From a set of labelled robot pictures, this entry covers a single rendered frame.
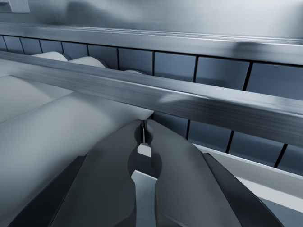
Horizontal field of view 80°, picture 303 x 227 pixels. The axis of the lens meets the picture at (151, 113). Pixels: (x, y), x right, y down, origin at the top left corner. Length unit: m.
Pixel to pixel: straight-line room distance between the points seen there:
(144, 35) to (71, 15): 0.15
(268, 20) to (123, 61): 0.13
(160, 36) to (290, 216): 0.26
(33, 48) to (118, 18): 0.12
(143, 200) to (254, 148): 0.17
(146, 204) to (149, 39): 0.22
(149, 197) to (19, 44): 0.27
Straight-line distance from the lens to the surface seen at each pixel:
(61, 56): 0.23
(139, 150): 0.17
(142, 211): 0.31
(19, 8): 0.26
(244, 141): 0.17
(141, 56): 0.17
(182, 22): 0.21
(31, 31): 0.28
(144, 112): 0.15
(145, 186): 0.26
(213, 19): 0.20
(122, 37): 0.18
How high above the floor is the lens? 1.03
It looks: 52 degrees down
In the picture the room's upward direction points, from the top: 133 degrees counter-clockwise
